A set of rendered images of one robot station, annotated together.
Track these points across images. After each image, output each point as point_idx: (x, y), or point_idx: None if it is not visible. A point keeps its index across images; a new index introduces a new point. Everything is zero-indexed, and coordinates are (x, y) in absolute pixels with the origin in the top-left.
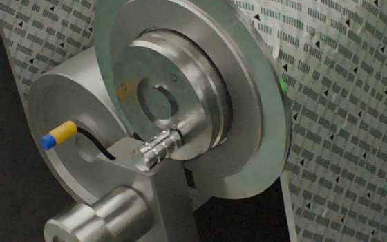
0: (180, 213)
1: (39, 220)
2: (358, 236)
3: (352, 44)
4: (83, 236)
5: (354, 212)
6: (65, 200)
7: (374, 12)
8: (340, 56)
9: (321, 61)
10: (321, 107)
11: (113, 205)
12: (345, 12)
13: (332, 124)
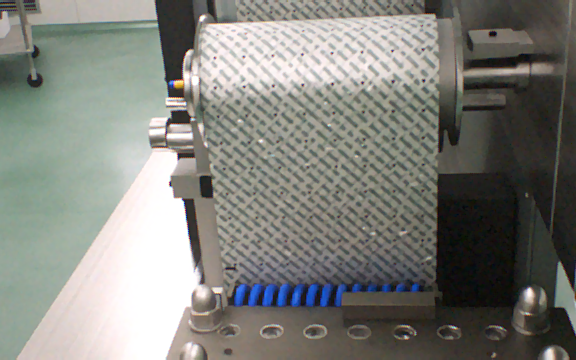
0: (207, 150)
1: None
2: (268, 211)
3: (274, 99)
4: (152, 129)
5: (265, 195)
6: None
7: (298, 89)
8: (261, 101)
9: (243, 96)
10: (240, 121)
11: (180, 127)
12: (274, 79)
13: (250, 135)
